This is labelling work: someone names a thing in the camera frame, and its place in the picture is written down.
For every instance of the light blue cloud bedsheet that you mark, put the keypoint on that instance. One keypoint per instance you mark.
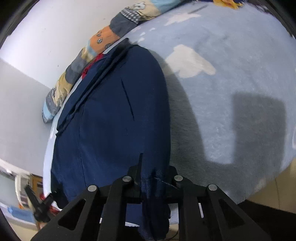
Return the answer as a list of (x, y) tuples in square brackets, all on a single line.
[(230, 78)]

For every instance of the patchwork rolled quilt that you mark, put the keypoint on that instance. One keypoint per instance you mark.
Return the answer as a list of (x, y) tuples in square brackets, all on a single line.
[(126, 20)]

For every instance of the yellow and navy floral garment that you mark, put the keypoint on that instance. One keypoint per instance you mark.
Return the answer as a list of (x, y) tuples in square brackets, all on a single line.
[(228, 3)]

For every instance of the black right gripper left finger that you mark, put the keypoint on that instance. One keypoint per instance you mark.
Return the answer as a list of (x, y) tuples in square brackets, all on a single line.
[(97, 213)]

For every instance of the navy blue jacket red collar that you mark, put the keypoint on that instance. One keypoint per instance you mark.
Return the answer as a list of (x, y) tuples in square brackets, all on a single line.
[(117, 117)]

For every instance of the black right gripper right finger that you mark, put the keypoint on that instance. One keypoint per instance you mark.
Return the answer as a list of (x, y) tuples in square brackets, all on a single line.
[(207, 213)]

